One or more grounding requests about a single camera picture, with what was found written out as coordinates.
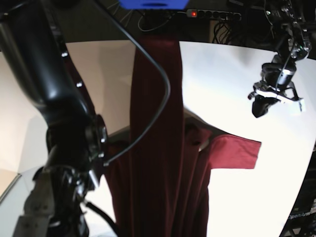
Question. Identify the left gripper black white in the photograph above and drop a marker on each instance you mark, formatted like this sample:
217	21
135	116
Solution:
275	86

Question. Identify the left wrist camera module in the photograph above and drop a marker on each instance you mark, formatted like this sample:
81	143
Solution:
300	106

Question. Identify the blue box at table back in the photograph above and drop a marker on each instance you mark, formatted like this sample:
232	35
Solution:
153	4

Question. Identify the dark red long-sleeve t-shirt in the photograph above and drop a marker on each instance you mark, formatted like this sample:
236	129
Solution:
160	187

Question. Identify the black OpenArm labelled case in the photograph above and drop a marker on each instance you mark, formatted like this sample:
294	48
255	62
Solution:
302	219

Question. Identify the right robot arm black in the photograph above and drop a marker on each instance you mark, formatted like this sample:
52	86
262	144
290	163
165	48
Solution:
34	48

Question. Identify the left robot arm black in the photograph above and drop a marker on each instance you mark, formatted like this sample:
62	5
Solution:
292	45

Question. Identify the black power strip red light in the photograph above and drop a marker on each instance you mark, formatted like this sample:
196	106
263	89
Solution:
213	15

